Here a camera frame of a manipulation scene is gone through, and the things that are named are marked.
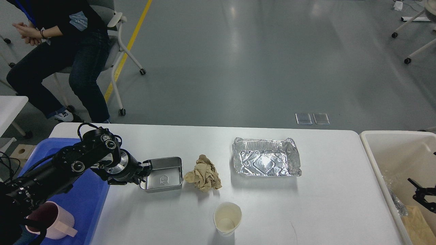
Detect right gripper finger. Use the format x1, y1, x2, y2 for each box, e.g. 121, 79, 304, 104
407, 178, 436, 213

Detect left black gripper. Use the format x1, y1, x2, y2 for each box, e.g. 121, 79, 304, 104
104, 149, 153, 185

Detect steel rectangular container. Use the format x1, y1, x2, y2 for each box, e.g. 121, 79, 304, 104
140, 157, 184, 193

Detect pink mug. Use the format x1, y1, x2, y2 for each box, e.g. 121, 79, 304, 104
26, 201, 78, 240

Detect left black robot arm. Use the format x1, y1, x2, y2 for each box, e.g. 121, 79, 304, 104
0, 124, 153, 245

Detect white plastic bin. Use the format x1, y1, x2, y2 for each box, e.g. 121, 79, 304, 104
360, 130, 436, 245

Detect crumpled brown paper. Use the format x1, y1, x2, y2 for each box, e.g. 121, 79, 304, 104
183, 154, 222, 193

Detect blue plastic tray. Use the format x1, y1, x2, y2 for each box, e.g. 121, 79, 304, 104
18, 138, 109, 245

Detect white paper cup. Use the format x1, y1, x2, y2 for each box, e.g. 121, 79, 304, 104
213, 202, 242, 237

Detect aluminium foil tray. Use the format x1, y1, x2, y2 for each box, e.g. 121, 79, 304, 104
232, 137, 302, 177

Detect person in black clothes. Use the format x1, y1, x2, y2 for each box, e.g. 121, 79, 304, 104
6, 0, 110, 124

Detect wooden block with hole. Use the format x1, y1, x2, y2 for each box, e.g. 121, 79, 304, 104
10, 144, 36, 169

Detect right floor plate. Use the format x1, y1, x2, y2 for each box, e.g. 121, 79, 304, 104
312, 113, 330, 125

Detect floor plate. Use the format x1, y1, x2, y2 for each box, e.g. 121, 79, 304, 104
312, 113, 330, 125
295, 113, 313, 125

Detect left floor plate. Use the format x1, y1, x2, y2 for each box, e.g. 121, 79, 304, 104
295, 113, 313, 125

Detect white side table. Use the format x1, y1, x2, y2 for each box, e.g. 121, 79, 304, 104
0, 96, 28, 136

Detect grey office chair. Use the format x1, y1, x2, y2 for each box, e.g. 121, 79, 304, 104
51, 3, 146, 116

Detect white wheeled furniture base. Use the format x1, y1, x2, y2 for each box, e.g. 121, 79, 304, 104
391, 0, 436, 65

